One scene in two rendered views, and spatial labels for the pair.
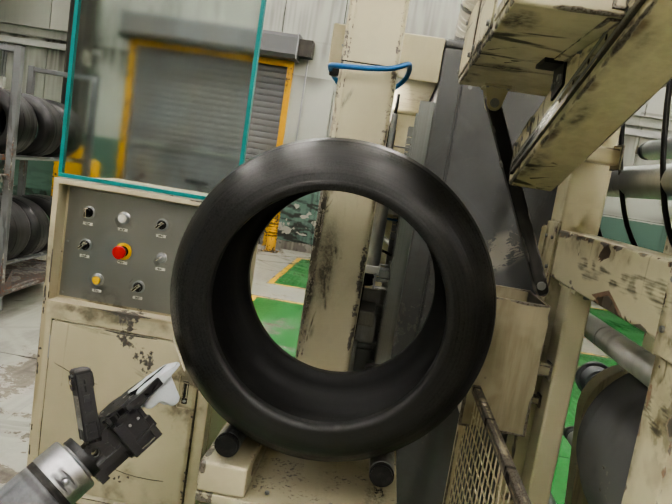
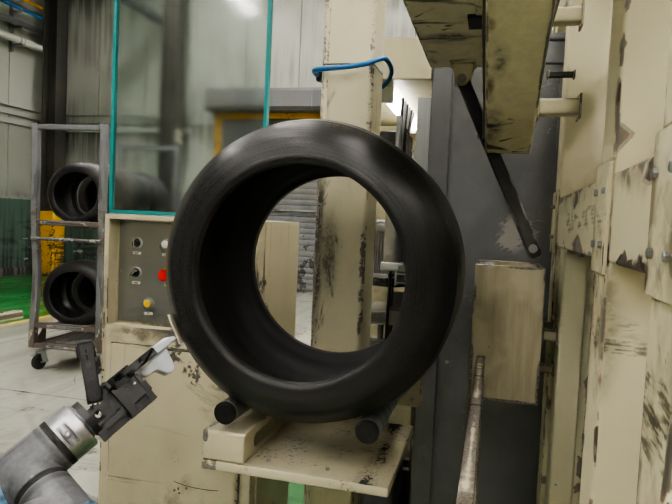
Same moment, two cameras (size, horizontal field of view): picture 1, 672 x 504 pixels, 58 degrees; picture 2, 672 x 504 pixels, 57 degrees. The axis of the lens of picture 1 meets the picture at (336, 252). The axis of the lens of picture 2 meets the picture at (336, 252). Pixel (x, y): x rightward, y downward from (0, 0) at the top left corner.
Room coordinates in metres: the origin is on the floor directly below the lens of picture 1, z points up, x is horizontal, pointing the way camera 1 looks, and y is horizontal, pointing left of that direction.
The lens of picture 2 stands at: (-0.08, -0.27, 1.28)
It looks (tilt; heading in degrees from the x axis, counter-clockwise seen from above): 3 degrees down; 10
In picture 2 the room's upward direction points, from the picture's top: 3 degrees clockwise
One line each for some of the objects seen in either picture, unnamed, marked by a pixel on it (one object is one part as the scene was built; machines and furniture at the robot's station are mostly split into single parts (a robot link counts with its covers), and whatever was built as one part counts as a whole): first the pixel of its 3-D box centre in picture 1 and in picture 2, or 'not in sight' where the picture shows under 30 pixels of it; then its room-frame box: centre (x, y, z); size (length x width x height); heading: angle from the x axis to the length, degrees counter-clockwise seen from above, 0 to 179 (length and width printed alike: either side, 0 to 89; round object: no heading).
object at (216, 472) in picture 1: (245, 438); (257, 418); (1.20, 0.13, 0.84); 0.36 x 0.09 x 0.06; 176
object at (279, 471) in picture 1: (308, 468); (317, 444); (1.19, -0.01, 0.80); 0.37 x 0.36 x 0.02; 86
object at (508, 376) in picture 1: (496, 354); (505, 327); (1.39, -0.41, 1.05); 0.20 x 0.15 x 0.30; 176
